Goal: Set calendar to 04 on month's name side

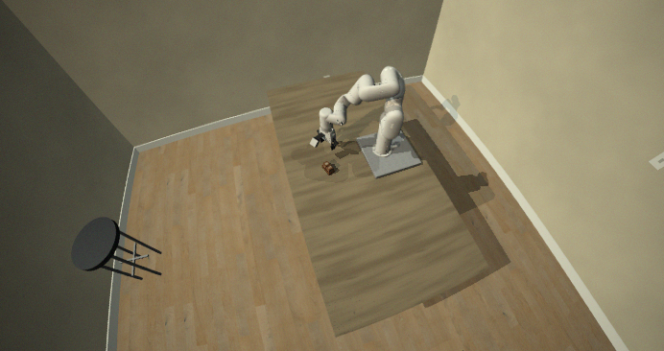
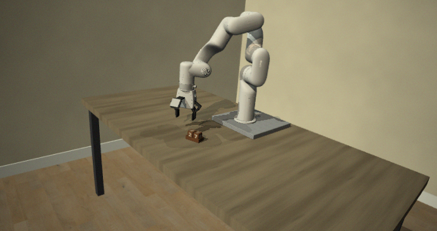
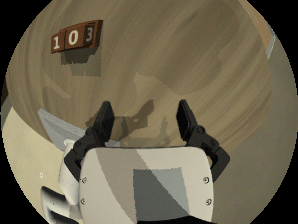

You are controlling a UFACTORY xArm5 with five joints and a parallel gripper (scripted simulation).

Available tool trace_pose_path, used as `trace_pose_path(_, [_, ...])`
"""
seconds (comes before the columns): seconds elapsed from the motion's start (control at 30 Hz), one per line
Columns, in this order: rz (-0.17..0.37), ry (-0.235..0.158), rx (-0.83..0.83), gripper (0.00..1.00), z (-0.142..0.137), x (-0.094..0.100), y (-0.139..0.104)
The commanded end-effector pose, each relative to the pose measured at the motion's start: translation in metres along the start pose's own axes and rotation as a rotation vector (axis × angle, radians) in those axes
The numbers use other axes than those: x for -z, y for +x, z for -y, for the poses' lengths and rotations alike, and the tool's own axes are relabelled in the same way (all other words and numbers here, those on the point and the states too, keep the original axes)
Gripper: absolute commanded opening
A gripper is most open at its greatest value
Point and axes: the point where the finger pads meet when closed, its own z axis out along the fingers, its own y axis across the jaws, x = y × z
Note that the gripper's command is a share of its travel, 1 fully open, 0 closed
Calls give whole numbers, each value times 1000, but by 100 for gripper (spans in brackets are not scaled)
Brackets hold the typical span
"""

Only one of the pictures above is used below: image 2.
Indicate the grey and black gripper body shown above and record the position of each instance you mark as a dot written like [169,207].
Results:
[190,97]

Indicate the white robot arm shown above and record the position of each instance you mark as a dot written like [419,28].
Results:
[251,76]

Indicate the brown number cube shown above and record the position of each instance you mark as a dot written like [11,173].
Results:
[197,135]
[190,132]

